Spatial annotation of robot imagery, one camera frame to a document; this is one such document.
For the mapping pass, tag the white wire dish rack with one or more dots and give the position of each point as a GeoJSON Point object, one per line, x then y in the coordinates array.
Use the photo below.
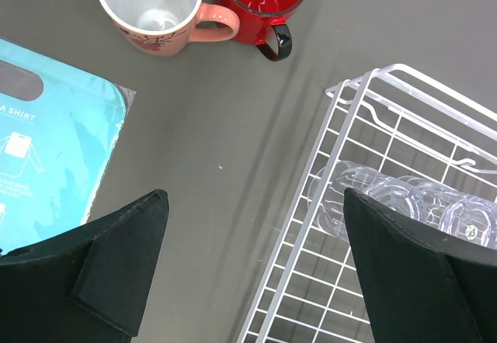
{"type": "Point", "coordinates": [399, 122]}

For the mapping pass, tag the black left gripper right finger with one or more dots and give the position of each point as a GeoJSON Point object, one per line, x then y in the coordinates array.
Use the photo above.
{"type": "Point", "coordinates": [418, 283]}

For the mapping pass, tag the red mug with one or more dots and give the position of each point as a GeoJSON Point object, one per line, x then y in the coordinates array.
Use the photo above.
{"type": "Point", "coordinates": [263, 24]}

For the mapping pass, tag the clear glass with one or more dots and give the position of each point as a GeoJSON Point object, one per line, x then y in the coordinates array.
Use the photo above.
{"type": "Point", "coordinates": [459, 214]}
{"type": "Point", "coordinates": [392, 192]}

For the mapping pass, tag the teal shirt folding board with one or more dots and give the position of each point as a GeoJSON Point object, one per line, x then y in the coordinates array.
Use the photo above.
{"type": "Point", "coordinates": [59, 128]}

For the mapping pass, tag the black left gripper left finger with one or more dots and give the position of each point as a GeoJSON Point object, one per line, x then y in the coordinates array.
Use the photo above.
{"type": "Point", "coordinates": [88, 284]}

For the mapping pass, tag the pink floral mug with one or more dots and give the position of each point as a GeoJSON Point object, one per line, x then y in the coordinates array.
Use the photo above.
{"type": "Point", "coordinates": [164, 27]}

